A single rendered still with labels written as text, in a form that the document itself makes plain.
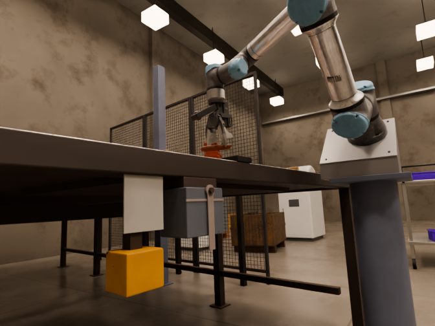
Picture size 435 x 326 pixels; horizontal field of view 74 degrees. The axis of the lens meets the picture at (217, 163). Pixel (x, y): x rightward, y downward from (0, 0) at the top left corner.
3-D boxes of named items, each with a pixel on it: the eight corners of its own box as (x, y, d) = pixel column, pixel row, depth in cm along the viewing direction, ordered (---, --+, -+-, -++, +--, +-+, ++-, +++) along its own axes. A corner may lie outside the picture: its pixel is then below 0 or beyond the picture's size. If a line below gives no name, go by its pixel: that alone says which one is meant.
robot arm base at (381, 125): (389, 122, 120) (385, 101, 116) (386, 143, 110) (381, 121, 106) (350, 127, 130) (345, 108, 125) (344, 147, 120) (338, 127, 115)
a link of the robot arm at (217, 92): (213, 86, 118) (202, 93, 125) (214, 97, 118) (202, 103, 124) (228, 89, 123) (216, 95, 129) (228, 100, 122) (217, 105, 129)
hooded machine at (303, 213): (316, 242, 568) (309, 163, 591) (280, 240, 609) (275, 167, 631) (326, 237, 633) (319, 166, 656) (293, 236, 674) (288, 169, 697)
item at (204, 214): (229, 246, 76) (226, 178, 79) (191, 255, 65) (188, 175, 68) (198, 244, 83) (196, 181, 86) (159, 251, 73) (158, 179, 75)
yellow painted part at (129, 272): (164, 286, 60) (163, 174, 64) (126, 298, 54) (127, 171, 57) (142, 281, 66) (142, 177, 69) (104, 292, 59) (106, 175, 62)
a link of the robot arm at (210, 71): (215, 59, 119) (200, 66, 124) (217, 85, 118) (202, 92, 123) (227, 65, 124) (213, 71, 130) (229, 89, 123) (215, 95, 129)
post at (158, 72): (173, 283, 303) (169, 67, 338) (160, 287, 290) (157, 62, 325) (163, 281, 314) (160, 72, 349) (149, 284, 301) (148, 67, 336)
